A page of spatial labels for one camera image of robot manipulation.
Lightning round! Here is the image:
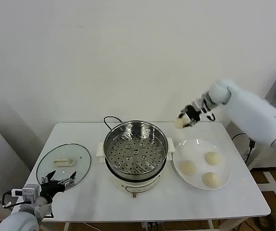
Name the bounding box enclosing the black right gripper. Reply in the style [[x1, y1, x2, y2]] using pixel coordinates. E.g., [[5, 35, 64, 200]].
[[179, 105, 203, 128]]

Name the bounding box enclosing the white round plate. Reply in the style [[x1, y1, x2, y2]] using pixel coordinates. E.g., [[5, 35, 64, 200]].
[[172, 139, 232, 191]]

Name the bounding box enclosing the white steamed baozi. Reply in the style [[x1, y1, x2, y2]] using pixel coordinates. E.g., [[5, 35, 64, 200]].
[[180, 160, 197, 176], [174, 115, 188, 129], [201, 172, 222, 188], [204, 152, 222, 167]]

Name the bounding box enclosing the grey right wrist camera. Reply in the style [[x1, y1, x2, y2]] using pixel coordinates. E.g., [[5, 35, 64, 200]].
[[192, 95, 207, 109]]

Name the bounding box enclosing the glass lid with white handle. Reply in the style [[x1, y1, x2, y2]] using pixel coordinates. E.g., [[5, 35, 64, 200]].
[[36, 143, 92, 193]]

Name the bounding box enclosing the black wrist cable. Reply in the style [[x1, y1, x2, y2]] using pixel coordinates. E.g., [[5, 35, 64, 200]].
[[1, 190, 21, 208], [205, 109, 217, 121]]

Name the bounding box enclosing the black cooker power cord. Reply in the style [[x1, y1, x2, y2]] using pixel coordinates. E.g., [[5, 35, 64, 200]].
[[103, 116, 123, 132]]

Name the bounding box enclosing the black laptop charger cable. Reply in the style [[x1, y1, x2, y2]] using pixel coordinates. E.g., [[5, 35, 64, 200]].
[[231, 133, 258, 170]]

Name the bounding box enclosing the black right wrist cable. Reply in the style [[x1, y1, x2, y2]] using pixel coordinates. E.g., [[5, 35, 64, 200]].
[[205, 109, 217, 121]]

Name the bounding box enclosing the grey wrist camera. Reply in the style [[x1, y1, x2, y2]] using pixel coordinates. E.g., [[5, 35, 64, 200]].
[[192, 95, 207, 109], [11, 184, 41, 200]]

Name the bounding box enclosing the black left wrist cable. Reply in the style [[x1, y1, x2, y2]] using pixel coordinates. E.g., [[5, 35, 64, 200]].
[[1, 190, 21, 208]]

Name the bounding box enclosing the stainless steel steamer basket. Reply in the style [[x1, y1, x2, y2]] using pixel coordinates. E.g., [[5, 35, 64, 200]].
[[96, 121, 176, 176]]

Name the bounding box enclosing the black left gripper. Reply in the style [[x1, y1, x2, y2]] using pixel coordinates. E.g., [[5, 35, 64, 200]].
[[40, 170, 77, 203]]

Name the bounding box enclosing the white electric cooker base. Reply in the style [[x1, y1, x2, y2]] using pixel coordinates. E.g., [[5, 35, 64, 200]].
[[97, 153, 175, 199]]

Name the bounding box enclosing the white power strip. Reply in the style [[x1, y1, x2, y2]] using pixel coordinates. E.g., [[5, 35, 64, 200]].
[[141, 221, 159, 231]]

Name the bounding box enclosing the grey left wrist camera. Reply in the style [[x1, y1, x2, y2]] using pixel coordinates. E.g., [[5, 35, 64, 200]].
[[11, 184, 41, 200]]

